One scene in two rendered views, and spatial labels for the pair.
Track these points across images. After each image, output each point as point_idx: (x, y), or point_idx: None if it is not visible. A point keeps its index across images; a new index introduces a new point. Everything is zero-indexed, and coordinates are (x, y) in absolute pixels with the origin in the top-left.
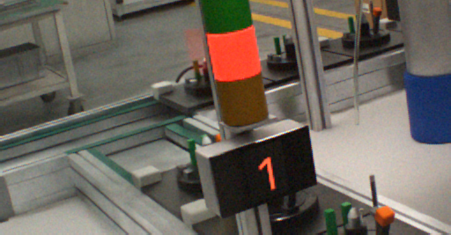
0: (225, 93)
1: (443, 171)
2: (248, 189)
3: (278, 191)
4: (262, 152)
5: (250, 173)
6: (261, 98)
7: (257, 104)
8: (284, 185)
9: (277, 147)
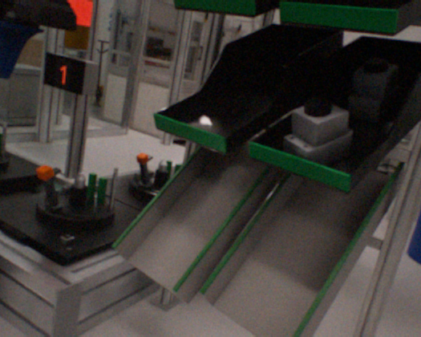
0: None
1: (369, 260)
2: (54, 77)
3: (65, 86)
4: (63, 62)
5: (57, 70)
6: (71, 35)
7: (68, 38)
8: (68, 85)
9: (69, 63)
